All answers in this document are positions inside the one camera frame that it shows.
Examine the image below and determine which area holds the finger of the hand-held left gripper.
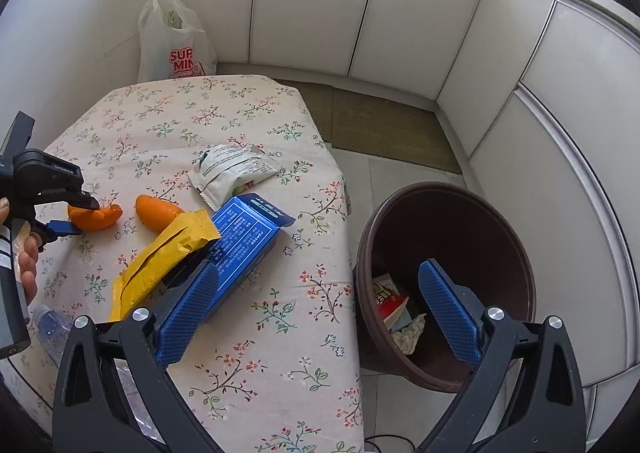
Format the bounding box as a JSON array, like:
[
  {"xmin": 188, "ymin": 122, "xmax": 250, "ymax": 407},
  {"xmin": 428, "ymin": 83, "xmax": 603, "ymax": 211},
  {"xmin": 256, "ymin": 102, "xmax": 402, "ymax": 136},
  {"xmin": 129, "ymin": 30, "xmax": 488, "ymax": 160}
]
[
  {"xmin": 52, "ymin": 258, "xmax": 221, "ymax": 453},
  {"xmin": 30, "ymin": 220, "xmax": 82, "ymax": 250},
  {"xmin": 15, "ymin": 149, "xmax": 101, "ymax": 212},
  {"xmin": 417, "ymin": 259, "xmax": 587, "ymax": 453}
]

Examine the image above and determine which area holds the orange peel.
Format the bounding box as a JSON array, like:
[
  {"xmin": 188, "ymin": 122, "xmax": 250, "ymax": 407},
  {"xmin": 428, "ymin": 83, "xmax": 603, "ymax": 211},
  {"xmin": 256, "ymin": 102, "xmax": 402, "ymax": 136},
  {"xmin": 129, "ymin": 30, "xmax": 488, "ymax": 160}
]
[
  {"xmin": 67, "ymin": 203, "xmax": 123, "ymax": 234},
  {"xmin": 136, "ymin": 194, "xmax": 185, "ymax": 234}
]

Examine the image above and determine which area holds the white tissue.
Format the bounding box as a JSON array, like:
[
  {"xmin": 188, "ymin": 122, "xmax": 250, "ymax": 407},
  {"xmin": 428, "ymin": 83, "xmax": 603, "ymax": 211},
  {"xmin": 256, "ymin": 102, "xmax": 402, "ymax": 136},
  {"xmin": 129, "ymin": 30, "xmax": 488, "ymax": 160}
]
[{"xmin": 390, "ymin": 313, "xmax": 427, "ymax": 355}]

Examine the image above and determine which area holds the red instant noodle cup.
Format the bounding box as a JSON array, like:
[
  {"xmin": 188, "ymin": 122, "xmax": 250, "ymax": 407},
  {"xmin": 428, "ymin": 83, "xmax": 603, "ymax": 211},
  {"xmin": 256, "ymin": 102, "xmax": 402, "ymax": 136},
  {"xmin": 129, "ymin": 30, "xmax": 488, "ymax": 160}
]
[{"xmin": 372, "ymin": 274, "xmax": 412, "ymax": 334}]

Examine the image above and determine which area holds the yellow foil wrapper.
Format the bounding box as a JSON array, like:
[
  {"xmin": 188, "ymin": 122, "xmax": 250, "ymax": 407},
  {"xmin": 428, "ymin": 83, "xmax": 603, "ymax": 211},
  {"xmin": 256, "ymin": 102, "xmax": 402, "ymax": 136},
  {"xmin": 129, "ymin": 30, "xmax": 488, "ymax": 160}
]
[{"xmin": 109, "ymin": 210, "xmax": 222, "ymax": 321}]

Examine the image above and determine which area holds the brown trash bin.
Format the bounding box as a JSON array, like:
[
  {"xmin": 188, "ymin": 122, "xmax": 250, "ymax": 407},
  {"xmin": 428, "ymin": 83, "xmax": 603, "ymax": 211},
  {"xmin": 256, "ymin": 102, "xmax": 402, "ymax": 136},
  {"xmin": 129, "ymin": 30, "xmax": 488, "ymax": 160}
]
[{"xmin": 354, "ymin": 182, "xmax": 538, "ymax": 394}]

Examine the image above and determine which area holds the blue cardboard box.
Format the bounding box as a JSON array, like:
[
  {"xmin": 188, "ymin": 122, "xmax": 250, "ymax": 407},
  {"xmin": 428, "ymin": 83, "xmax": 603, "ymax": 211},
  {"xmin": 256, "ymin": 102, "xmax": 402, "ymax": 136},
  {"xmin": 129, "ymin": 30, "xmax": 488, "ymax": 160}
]
[{"xmin": 192, "ymin": 193, "xmax": 297, "ymax": 321}]

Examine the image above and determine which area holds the person's left hand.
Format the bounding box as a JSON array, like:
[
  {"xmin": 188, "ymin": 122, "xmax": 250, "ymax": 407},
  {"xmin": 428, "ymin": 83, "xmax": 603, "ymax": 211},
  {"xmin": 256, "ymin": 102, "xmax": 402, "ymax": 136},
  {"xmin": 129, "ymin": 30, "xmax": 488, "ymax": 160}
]
[{"xmin": 0, "ymin": 197, "xmax": 42, "ymax": 306}]

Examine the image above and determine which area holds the crushed clear plastic bottle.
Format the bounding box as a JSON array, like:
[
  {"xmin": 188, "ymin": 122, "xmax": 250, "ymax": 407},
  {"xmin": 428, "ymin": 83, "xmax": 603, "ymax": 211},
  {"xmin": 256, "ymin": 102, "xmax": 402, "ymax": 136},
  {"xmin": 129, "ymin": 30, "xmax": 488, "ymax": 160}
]
[{"xmin": 29, "ymin": 304, "xmax": 166, "ymax": 439}]

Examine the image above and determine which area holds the floral tablecloth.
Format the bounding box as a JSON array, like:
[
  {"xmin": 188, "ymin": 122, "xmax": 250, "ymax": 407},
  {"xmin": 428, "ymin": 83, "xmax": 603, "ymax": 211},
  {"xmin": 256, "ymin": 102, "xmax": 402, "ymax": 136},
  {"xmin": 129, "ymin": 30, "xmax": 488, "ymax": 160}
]
[{"xmin": 0, "ymin": 74, "xmax": 363, "ymax": 453}]

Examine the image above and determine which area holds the white snack wrapper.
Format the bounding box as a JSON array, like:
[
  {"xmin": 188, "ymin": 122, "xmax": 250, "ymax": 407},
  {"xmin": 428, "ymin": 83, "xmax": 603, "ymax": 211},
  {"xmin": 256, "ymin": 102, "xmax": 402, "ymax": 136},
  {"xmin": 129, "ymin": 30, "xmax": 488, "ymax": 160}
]
[{"xmin": 186, "ymin": 144, "xmax": 281, "ymax": 212}]

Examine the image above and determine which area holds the white plastic shopping bag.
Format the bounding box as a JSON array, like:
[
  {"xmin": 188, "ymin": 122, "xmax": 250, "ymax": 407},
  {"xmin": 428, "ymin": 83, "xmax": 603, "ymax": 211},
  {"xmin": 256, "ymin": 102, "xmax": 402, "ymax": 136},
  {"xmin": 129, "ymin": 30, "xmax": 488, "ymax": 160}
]
[{"xmin": 137, "ymin": 0, "xmax": 219, "ymax": 83}]

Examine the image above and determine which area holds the olive floor mat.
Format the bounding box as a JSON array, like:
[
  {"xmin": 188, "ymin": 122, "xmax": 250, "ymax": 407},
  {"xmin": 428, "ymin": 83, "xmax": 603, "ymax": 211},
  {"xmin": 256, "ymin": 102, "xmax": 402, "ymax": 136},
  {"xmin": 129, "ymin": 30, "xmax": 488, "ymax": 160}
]
[{"xmin": 272, "ymin": 79, "xmax": 463, "ymax": 175}]

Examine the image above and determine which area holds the black cable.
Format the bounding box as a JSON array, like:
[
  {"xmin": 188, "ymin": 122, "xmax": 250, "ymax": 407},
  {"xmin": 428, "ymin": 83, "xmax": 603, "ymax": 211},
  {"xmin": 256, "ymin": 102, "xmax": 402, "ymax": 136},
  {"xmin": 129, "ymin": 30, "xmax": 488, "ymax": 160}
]
[{"xmin": 364, "ymin": 434, "xmax": 417, "ymax": 453}]

